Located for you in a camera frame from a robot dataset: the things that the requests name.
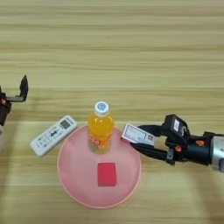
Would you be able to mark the red foam cube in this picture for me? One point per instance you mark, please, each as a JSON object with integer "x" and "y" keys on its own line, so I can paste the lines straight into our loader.
{"x": 107, "y": 175}

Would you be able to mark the orange juice bottle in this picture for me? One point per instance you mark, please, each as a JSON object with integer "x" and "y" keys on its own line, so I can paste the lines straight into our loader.
{"x": 100, "y": 131}

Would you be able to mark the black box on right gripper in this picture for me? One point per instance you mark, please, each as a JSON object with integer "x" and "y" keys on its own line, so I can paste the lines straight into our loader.
{"x": 175, "y": 127}

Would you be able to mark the white red card box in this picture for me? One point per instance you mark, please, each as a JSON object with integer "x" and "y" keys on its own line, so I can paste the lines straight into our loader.
{"x": 137, "y": 134}

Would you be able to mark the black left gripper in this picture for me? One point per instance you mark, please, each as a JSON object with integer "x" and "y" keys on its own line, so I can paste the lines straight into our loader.
{"x": 4, "y": 109}

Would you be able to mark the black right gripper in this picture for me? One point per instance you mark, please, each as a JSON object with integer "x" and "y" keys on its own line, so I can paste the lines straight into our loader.
{"x": 192, "y": 150}

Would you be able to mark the white remote control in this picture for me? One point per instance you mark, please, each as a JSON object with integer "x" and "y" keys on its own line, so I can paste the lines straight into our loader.
{"x": 54, "y": 135}

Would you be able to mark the pink round plate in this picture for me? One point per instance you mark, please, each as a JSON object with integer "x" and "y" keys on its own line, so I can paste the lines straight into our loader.
{"x": 78, "y": 180}

